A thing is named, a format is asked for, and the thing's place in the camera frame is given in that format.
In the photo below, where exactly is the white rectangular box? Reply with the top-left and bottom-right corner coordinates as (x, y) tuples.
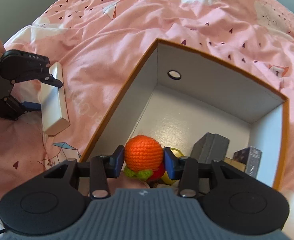
(40, 61), (71, 137)

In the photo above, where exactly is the orange crochet ball toy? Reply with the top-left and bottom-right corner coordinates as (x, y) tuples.
(124, 135), (165, 182)

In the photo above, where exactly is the dark grey gift box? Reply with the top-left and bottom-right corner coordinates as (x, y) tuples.
(190, 132), (230, 164)

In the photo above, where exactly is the orange cardboard storage box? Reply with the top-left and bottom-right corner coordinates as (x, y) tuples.
(81, 39), (289, 190)

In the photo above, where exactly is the small dark patterned box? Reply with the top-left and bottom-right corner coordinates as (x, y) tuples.
(232, 146), (262, 178)

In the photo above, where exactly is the pink printed bed duvet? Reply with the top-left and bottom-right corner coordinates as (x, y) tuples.
(0, 0), (294, 239)

